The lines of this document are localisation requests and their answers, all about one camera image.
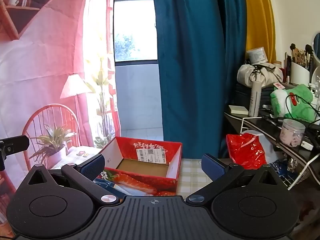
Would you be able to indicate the red plastic bag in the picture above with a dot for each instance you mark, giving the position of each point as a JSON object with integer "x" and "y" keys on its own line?
{"x": 245, "y": 152}

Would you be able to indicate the black case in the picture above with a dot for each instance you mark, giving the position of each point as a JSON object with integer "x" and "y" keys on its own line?
{"x": 241, "y": 95}

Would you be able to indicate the red strawberry print cardboard box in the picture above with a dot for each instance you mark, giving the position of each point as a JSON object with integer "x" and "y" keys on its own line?
{"x": 150, "y": 145}

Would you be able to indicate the pink printed backdrop cloth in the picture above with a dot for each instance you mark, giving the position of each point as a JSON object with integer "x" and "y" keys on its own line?
{"x": 37, "y": 67}

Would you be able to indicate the clear jar with pink contents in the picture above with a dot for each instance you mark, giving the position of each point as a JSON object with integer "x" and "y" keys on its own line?
{"x": 291, "y": 135}

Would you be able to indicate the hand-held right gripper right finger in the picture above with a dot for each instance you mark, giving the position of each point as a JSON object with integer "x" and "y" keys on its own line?
{"x": 213, "y": 167}

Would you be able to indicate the round mirror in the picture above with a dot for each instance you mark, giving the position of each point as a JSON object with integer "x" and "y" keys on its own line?
{"x": 317, "y": 45}

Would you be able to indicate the checked bunny print tablecloth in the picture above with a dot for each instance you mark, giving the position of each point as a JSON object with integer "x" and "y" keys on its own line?
{"x": 192, "y": 175}

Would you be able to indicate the white brush holder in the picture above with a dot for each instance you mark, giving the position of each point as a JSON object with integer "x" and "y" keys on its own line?
{"x": 300, "y": 73}

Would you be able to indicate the window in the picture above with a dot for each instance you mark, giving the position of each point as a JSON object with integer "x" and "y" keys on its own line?
{"x": 135, "y": 30}

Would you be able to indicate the teal curtain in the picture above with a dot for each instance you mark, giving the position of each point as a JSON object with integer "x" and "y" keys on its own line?
{"x": 195, "y": 67}

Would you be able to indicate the green plush toy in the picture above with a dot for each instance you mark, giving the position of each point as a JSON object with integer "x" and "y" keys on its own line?
{"x": 300, "y": 95}

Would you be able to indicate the white charger plug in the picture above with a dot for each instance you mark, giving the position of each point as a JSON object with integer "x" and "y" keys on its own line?
{"x": 307, "y": 145}

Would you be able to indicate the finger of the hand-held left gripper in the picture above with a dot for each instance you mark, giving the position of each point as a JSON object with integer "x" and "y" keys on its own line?
{"x": 15, "y": 143}

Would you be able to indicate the small pink card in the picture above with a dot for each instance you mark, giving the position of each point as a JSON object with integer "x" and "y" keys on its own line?
{"x": 279, "y": 85}

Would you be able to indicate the white spray bottle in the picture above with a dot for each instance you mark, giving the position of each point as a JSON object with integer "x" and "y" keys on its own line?
{"x": 254, "y": 100}

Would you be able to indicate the yellow curtain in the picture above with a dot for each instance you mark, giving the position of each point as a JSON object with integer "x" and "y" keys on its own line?
{"x": 257, "y": 17}

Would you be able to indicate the pale sticky note pad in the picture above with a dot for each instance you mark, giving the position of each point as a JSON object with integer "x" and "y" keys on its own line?
{"x": 237, "y": 109}

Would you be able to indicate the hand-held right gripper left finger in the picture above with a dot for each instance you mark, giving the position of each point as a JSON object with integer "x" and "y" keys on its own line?
{"x": 92, "y": 167}

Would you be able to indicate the blue patterned bag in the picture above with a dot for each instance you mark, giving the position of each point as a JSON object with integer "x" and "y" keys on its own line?
{"x": 280, "y": 170}

